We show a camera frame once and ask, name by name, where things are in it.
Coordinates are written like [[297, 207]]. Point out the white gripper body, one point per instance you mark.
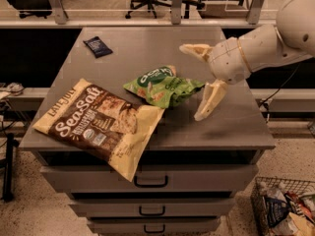
[[227, 61]]

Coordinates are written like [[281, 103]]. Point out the black top drawer handle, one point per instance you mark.
[[150, 183]]

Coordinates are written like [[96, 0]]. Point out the red snack bag in basket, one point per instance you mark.
[[297, 205]]

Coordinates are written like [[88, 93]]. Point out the black drawer handle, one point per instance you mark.
[[151, 211], [154, 229], [150, 183]]

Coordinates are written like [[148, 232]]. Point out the wire basket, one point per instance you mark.
[[276, 188]]

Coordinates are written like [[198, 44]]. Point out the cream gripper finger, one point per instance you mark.
[[213, 94], [200, 51]]

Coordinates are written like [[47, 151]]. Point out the blue snack bag in basket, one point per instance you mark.
[[277, 211]]

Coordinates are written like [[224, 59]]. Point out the yellow snack bag in basket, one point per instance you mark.
[[302, 227]]

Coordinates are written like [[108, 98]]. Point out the grey drawer cabinet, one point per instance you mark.
[[207, 162]]

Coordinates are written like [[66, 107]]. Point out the black middle drawer handle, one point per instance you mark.
[[151, 211]]

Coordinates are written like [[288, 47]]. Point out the black office chair centre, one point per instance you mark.
[[178, 8]]

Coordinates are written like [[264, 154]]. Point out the brown sea salt chip bag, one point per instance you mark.
[[108, 127]]

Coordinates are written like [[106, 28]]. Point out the dark blue snack packet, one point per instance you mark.
[[97, 47]]

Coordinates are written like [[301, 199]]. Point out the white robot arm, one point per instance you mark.
[[290, 39]]

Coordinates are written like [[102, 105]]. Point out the green rice chip bag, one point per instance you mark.
[[163, 88]]

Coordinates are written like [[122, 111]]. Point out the black bottom drawer handle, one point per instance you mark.
[[154, 229]]

